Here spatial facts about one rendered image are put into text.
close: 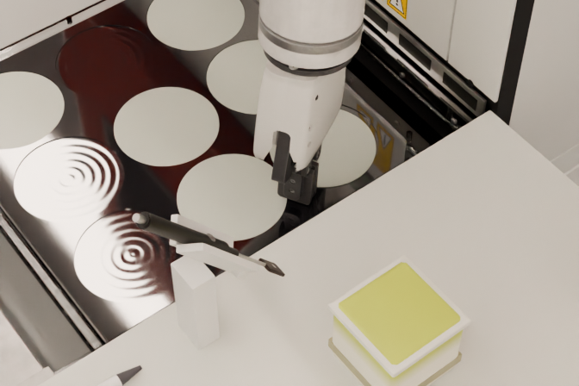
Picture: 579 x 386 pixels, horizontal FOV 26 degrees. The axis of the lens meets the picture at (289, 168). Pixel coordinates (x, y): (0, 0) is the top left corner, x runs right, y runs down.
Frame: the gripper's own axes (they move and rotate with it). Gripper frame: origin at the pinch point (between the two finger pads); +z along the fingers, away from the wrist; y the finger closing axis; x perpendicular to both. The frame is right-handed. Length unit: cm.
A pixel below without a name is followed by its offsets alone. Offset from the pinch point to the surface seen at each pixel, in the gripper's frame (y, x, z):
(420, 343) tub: 20.4, 17.0, -8.5
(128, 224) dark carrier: 8.6, -12.8, 3.4
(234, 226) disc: 5.2, -3.8, 2.9
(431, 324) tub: 18.6, 17.3, -8.7
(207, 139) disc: -3.1, -10.4, 1.7
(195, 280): 22.8, 0.5, -9.8
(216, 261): 21.7, 1.7, -11.3
